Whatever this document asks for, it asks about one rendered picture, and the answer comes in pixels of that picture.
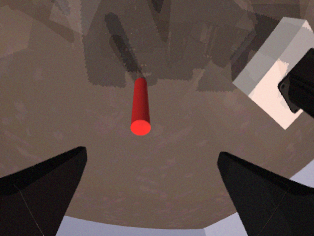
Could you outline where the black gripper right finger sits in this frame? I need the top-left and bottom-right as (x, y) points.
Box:
(217, 151), (314, 236)

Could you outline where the red peg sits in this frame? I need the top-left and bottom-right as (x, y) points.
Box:
(132, 77), (150, 135)

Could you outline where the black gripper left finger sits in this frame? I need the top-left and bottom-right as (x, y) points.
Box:
(0, 146), (88, 236)

